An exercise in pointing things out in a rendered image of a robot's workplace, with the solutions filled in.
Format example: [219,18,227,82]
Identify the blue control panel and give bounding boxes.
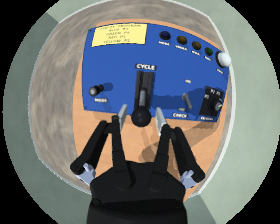
[81,22,231,128]

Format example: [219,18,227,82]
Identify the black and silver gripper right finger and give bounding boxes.
[148,108,206,192]

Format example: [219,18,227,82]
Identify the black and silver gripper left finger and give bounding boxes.
[70,104,131,191]

